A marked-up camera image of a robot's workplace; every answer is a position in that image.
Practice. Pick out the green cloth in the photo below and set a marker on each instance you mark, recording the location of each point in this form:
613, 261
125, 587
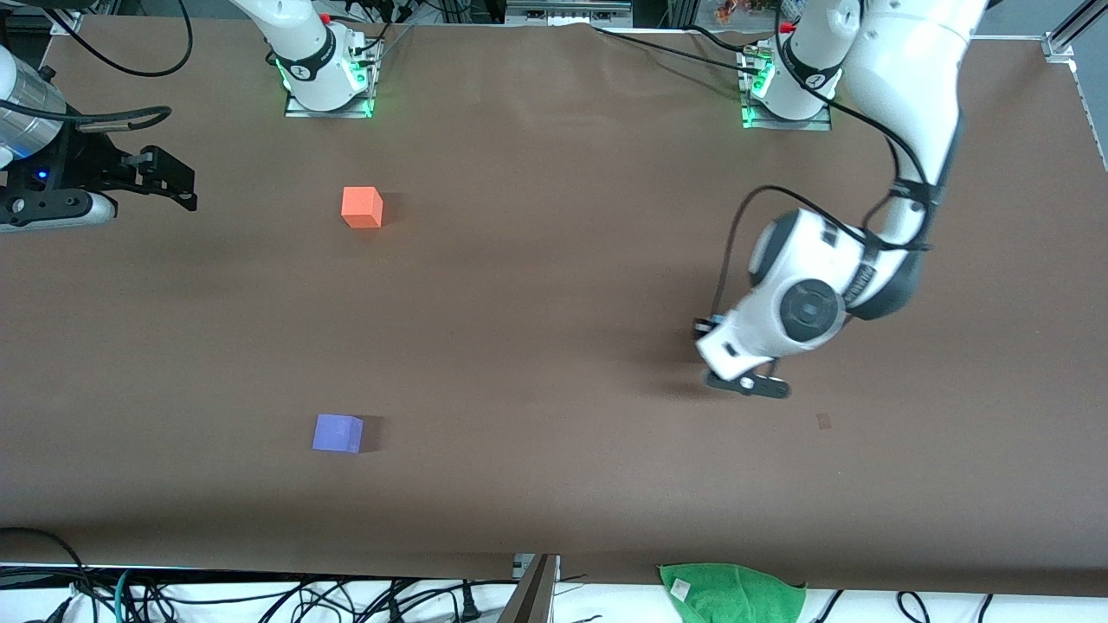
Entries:
736, 597

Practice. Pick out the aluminium corner bracket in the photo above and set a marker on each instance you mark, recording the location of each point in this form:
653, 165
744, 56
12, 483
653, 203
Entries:
1060, 45
65, 22

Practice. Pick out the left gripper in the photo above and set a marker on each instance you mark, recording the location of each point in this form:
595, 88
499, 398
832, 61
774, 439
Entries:
698, 323

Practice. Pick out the brown table cover sheet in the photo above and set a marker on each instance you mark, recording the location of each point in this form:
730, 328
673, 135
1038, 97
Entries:
554, 346

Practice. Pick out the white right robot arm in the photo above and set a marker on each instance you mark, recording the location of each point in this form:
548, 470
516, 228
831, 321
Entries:
303, 43

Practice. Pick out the purple foam block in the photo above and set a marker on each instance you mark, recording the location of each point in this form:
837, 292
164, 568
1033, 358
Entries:
336, 433

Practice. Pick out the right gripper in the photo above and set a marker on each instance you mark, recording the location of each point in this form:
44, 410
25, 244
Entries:
85, 163

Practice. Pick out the grey metal bracket profile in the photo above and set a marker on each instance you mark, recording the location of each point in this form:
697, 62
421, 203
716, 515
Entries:
530, 597

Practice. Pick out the orange foam block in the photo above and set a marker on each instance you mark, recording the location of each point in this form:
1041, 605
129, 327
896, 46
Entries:
361, 208

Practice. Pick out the colourful toy pile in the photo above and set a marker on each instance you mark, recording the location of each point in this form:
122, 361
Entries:
744, 9

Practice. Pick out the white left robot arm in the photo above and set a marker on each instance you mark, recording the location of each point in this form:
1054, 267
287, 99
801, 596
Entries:
909, 86

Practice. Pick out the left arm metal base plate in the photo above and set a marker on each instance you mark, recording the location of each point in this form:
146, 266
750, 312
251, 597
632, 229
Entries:
792, 125

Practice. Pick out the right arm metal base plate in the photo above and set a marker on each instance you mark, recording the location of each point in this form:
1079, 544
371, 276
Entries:
299, 109

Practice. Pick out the aluminium frame rail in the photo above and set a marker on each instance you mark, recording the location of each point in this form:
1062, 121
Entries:
567, 10

